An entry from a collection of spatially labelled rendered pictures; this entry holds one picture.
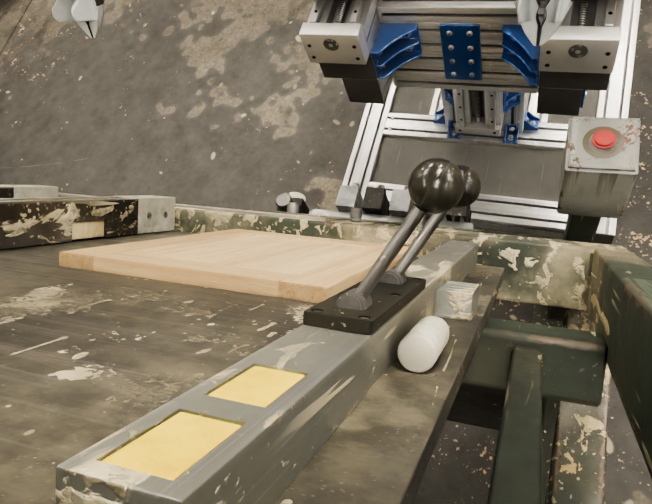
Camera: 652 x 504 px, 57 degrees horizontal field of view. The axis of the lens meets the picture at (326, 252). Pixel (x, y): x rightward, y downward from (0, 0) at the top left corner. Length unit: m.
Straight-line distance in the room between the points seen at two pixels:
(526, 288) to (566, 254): 0.09
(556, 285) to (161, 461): 0.95
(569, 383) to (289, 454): 0.55
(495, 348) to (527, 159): 1.29
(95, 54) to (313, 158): 1.41
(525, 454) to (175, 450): 0.31
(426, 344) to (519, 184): 1.54
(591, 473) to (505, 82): 0.89
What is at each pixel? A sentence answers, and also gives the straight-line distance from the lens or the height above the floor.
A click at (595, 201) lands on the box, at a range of 1.24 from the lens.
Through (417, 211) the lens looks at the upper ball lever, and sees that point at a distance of 0.41.
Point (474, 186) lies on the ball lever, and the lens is 0.52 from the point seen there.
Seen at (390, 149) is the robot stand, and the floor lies 0.21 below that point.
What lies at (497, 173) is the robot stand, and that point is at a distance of 1.99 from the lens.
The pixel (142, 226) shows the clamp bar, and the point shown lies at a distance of 1.23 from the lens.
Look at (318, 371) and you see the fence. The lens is 0.32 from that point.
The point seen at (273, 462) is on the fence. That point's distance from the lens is 0.27.
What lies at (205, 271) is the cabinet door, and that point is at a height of 1.31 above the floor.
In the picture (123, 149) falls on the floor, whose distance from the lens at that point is 2.85.
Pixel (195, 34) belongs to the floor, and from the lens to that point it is 3.10.
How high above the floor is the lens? 1.90
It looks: 61 degrees down
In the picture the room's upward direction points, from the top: 32 degrees counter-clockwise
